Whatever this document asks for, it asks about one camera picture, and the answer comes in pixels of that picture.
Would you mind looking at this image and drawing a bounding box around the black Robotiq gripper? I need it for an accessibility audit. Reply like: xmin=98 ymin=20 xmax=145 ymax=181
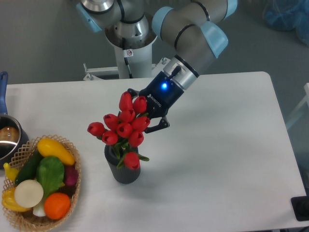
xmin=127 ymin=72 xmax=184 ymax=133

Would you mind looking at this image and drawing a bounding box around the red tulip bouquet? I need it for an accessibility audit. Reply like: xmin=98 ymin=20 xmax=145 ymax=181
xmin=87 ymin=91 xmax=150 ymax=170

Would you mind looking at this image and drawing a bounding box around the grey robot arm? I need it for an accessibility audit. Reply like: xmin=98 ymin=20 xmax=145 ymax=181
xmin=76 ymin=0 xmax=238 ymax=133

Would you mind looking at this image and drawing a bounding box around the dark grey ribbed vase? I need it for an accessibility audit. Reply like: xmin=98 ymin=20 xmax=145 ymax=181
xmin=104 ymin=145 xmax=140 ymax=184

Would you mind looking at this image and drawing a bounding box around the purple red onion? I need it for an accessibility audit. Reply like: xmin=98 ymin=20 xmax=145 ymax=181
xmin=63 ymin=166 xmax=79 ymax=186

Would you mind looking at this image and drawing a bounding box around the yellow squash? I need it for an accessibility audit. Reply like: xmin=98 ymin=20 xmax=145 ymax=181
xmin=37 ymin=138 xmax=75 ymax=166

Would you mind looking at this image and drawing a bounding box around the green lettuce leaf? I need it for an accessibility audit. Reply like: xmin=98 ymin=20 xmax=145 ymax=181
xmin=36 ymin=156 xmax=65 ymax=201

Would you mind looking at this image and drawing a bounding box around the woven wicker basket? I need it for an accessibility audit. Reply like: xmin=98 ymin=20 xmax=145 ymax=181
xmin=0 ymin=135 xmax=82 ymax=232

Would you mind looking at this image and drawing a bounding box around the orange fruit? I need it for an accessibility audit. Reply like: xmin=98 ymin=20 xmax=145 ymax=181
xmin=44 ymin=192 xmax=70 ymax=220

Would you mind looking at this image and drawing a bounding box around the green cucumber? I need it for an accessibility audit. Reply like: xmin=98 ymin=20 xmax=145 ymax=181
xmin=14 ymin=150 xmax=43 ymax=186

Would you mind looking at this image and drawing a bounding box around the yellow banana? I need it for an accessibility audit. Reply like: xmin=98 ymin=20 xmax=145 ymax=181
xmin=3 ymin=163 xmax=19 ymax=182

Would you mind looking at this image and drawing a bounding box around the blue bag on floor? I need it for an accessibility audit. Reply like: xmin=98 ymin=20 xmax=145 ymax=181
xmin=263 ymin=0 xmax=309 ymax=45

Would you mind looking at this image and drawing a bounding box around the yellow bell pepper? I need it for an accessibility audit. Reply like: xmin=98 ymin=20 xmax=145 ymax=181
xmin=2 ymin=188 xmax=31 ymax=212

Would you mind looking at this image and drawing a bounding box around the black device at table edge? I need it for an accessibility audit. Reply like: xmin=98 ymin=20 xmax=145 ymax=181
xmin=291 ymin=196 xmax=309 ymax=221

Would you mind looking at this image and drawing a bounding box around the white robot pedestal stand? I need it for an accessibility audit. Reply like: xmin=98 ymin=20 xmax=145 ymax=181
xmin=83 ymin=44 xmax=170 ymax=81

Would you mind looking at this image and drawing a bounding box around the blue handled saucepan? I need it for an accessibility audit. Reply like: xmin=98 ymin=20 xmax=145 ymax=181
xmin=0 ymin=71 xmax=28 ymax=170

